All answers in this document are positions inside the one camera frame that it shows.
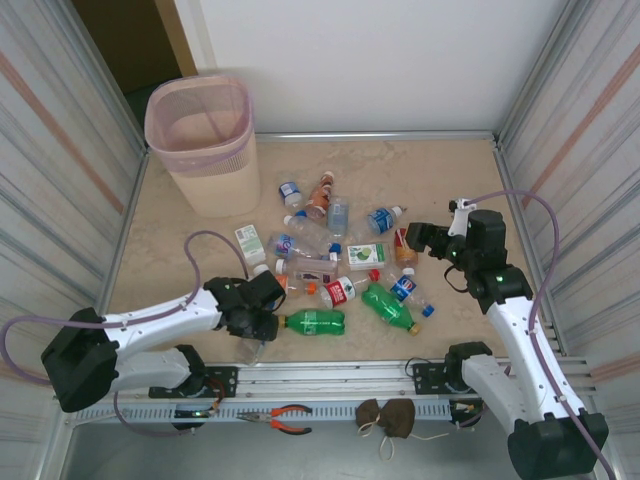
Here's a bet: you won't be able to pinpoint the red orange label bottle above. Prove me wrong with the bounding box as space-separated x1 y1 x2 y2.
393 227 420 277

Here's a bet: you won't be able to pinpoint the clear crushed bottle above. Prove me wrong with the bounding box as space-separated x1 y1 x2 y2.
232 335 270 368

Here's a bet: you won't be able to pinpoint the blue label white cap bottle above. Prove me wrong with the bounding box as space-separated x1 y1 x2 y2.
367 204 405 236

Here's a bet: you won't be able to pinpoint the green soda bottle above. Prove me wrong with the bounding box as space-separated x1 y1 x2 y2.
360 282 422 335
277 308 347 337

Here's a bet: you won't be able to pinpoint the orange cap clear bottle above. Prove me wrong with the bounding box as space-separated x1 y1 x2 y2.
277 276 319 299

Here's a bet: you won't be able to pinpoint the blue cola label bottle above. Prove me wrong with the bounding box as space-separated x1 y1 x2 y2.
388 274 435 319

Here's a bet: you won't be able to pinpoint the pale blue pink label bottle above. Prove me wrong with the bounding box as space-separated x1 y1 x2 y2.
268 233 312 259

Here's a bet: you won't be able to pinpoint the purple label pink bottle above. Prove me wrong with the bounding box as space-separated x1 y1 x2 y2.
274 253 342 287

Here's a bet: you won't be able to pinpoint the red label red cap bottle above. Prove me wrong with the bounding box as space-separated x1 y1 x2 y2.
318 268 382 309

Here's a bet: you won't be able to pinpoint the clear white cap bottle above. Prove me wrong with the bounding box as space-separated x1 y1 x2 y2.
282 213 334 251

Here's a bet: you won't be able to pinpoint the orange brown tea bottle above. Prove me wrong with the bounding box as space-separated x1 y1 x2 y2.
305 170 336 220

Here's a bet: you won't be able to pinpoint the beige slatted waste bin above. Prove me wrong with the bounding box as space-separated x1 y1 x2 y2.
143 74 262 220

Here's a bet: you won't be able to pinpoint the pink plastic bin liner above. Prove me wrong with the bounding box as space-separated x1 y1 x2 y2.
143 73 255 174

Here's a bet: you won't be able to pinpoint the white green lime packet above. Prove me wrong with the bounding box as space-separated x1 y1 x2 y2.
347 242 390 272

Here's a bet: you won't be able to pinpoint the grey label clear bottle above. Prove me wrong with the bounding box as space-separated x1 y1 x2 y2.
327 196 351 238

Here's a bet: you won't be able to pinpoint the small controller board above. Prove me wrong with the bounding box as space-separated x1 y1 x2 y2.
172 407 219 432
448 399 489 430

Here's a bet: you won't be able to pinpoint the small blue label bottle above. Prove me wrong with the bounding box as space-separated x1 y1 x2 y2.
277 172 307 219

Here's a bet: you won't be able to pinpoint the brown cloth pouch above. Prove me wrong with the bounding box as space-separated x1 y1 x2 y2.
354 398 385 437
377 397 451 462

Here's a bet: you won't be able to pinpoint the dark brown door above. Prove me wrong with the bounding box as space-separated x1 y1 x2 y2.
72 0 184 96

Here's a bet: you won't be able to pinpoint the thin black cable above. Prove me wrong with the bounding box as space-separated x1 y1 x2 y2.
442 263 476 295

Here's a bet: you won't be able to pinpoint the purple cable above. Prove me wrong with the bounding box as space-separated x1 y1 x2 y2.
469 189 619 480
0 230 251 439

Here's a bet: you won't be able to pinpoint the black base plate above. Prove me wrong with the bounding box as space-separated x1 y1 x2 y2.
148 365 240 400
410 362 504 396

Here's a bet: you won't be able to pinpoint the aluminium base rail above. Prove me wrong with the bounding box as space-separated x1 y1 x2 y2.
54 357 591 401

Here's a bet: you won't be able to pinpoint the orange handled pliers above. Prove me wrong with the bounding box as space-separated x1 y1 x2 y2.
235 403 314 435

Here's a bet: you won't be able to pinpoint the grey slotted cable duct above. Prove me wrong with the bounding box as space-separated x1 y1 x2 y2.
67 399 484 426

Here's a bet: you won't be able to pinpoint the aluminium frame bar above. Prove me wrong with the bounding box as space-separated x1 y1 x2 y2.
252 130 501 143

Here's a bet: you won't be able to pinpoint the light wooden door frame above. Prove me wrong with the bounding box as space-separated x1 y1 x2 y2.
153 0 200 80

